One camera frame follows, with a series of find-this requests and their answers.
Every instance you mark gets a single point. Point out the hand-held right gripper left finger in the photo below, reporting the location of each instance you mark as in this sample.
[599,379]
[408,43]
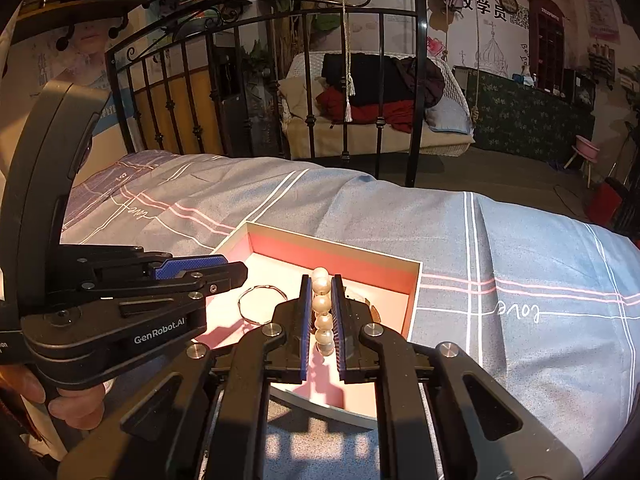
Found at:
[303,321]

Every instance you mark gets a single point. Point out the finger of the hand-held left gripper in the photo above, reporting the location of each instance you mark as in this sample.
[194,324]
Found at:
[220,280]
[192,263]

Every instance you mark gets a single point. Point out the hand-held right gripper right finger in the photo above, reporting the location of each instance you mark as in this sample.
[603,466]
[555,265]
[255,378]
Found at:
[340,321]

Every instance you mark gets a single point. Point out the pink jewelry box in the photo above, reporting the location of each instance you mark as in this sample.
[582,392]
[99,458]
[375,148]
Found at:
[350,265]

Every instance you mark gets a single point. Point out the person's left hand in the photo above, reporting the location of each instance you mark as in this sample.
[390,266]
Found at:
[75,405]

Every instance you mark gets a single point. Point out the thin metal bangle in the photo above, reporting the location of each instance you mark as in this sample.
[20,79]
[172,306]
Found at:
[245,315]

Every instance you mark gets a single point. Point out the striped grey blue blanket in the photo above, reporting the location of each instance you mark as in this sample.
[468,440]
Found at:
[500,240]

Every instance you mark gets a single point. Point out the white wicker swing chair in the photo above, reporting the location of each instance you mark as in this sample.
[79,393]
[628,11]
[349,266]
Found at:
[450,147]

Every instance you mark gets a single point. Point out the red clothing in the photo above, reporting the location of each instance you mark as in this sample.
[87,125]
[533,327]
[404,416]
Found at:
[395,112]

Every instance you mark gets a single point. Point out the light blue pillow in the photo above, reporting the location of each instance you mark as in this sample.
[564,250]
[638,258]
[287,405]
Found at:
[450,115]

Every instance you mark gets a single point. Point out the black clothing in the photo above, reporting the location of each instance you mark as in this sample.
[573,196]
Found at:
[365,77]

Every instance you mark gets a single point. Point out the green floral counter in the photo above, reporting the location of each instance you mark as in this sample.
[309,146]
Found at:
[530,115]

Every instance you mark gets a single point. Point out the red chair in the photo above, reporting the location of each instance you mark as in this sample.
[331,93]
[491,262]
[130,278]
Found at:
[605,202]

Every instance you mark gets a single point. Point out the pink stool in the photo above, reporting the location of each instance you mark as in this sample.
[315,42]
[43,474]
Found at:
[587,147]

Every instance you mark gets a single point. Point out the red booth cabinet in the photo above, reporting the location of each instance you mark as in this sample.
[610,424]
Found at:
[546,45]

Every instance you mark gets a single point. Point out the black wall shelf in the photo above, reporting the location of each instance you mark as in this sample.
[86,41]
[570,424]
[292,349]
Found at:
[75,10]

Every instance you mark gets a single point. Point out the black iron bed frame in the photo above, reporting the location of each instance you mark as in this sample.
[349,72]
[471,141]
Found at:
[419,110]

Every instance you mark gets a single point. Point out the wall poster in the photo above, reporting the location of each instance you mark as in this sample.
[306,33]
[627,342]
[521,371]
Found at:
[480,5]

